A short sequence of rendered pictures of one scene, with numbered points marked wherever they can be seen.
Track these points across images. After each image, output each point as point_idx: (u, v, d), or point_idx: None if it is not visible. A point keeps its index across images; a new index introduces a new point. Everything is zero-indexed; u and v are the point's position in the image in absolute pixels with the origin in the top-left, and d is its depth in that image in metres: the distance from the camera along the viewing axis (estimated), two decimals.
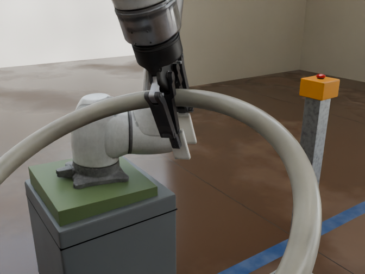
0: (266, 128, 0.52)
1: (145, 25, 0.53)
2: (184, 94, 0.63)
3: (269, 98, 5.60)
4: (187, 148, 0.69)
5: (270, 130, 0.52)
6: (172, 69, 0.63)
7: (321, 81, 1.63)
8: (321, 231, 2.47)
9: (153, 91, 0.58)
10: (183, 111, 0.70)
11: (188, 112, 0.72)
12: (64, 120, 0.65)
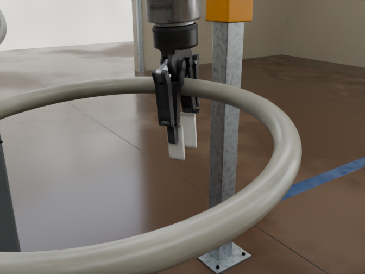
0: (262, 107, 0.52)
1: (166, 2, 0.58)
2: (192, 82, 0.64)
3: (243, 79, 5.26)
4: (183, 147, 0.68)
5: (265, 108, 0.51)
6: (185, 62, 0.66)
7: None
8: None
9: (161, 69, 0.61)
10: (189, 111, 0.72)
11: (194, 114, 0.73)
12: (74, 85, 0.67)
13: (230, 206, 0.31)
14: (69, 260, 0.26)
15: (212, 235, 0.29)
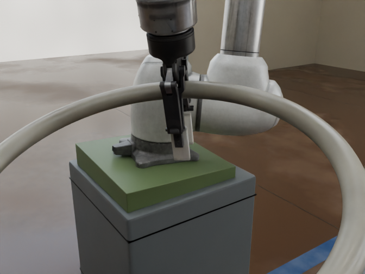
0: (288, 109, 0.55)
1: (170, 12, 0.54)
2: (194, 85, 0.64)
3: (289, 91, 5.37)
4: (189, 148, 0.69)
5: (292, 110, 0.54)
6: (182, 65, 0.64)
7: None
8: None
9: (169, 80, 0.59)
10: (183, 110, 0.71)
11: (187, 112, 0.73)
12: (68, 109, 0.61)
13: (357, 237, 0.35)
14: None
15: (359, 271, 0.33)
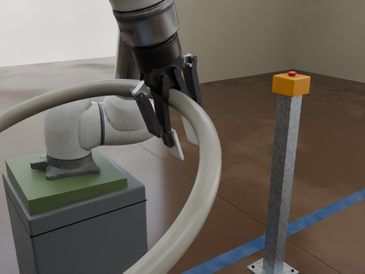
0: (188, 112, 0.59)
1: (128, 27, 0.54)
2: (126, 84, 0.69)
3: (261, 97, 5.66)
4: (180, 150, 0.69)
5: (191, 113, 0.58)
6: (171, 72, 0.62)
7: (291, 78, 1.68)
8: (302, 225, 2.53)
9: (137, 90, 0.60)
10: None
11: None
12: (18, 108, 0.71)
13: (164, 246, 0.41)
14: None
15: None
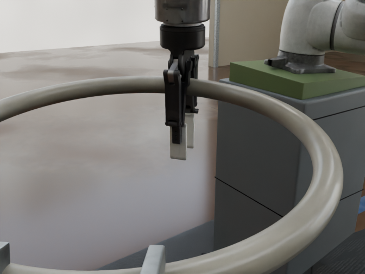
0: (225, 88, 0.62)
1: (182, 2, 0.57)
2: (131, 79, 0.66)
3: None
4: (186, 147, 0.69)
5: (229, 88, 0.62)
6: None
7: None
8: None
9: (172, 69, 0.60)
10: (188, 111, 0.72)
11: (192, 114, 0.73)
12: (4, 103, 0.56)
13: (330, 148, 0.42)
14: (311, 213, 0.32)
15: (342, 169, 0.40)
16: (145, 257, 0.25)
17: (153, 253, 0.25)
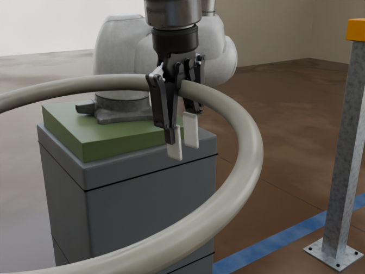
0: (211, 96, 0.59)
1: (160, 6, 0.56)
2: (135, 78, 0.69)
3: (281, 82, 5.39)
4: (180, 148, 0.69)
5: (215, 96, 0.59)
6: (185, 64, 0.64)
7: None
8: (354, 206, 2.27)
9: (155, 73, 0.60)
10: (192, 111, 0.71)
11: (197, 115, 0.72)
12: (14, 93, 0.66)
13: (232, 186, 0.38)
14: (128, 257, 0.31)
15: (227, 212, 0.36)
16: None
17: None
